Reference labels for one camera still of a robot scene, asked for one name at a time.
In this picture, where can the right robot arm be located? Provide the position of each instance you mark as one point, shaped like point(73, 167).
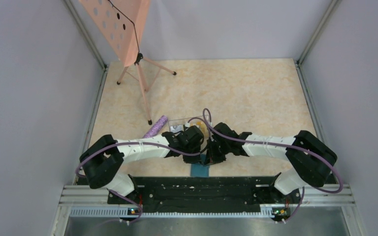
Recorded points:
point(312, 161)

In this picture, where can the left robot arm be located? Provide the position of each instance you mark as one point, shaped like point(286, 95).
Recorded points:
point(100, 164)

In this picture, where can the pink music stand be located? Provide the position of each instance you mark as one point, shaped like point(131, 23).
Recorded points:
point(122, 23)

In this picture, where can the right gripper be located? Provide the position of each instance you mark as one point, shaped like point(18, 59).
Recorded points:
point(211, 158)

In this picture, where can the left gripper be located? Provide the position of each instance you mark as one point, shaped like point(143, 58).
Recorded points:
point(195, 159)

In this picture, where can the blue leather card holder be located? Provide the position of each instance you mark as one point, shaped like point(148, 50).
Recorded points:
point(198, 169)

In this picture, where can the clear plastic card box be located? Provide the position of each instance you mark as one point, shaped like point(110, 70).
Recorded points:
point(187, 122)

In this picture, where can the silver credit card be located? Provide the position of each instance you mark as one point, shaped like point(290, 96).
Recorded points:
point(176, 128)

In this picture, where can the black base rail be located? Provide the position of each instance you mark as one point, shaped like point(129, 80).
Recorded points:
point(210, 194)

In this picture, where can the purple glitter microphone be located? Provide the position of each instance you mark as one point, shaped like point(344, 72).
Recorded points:
point(157, 127)

